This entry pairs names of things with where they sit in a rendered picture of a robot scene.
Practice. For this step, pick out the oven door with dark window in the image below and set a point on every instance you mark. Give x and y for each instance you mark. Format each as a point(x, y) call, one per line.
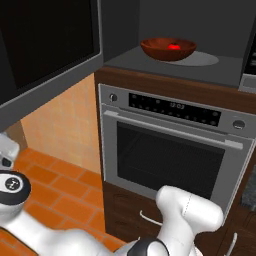
point(166, 160)

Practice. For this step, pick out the round silver oven knob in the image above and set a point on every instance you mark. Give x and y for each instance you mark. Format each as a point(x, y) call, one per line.
point(238, 124)
point(113, 97)

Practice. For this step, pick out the dark wood drawer front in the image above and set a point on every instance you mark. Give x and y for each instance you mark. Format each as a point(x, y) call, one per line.
point(123, 213)

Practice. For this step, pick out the grey microwave turntable plate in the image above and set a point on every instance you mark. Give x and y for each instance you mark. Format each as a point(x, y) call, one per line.
point(204, 60)

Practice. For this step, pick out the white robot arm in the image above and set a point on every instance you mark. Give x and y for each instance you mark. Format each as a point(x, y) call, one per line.
point(186, 213)

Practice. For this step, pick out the dark wood oven housing cabinet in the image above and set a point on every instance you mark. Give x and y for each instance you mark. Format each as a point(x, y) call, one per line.
point(166, 83)

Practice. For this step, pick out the dark grey microwave oven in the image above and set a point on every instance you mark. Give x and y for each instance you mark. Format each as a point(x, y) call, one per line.
point(216, 20)

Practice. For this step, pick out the brown wooden bowl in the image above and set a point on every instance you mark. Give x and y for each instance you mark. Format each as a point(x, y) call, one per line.
point(159, 53)

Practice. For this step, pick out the red tomato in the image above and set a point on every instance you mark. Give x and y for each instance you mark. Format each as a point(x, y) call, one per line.
point(173, 47)

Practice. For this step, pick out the stainless steel built-in oven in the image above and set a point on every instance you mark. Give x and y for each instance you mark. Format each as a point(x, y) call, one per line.
point(160, 100)

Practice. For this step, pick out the dark wood cupboard door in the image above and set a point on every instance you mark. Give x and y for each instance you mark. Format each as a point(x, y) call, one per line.
point(245, 230)

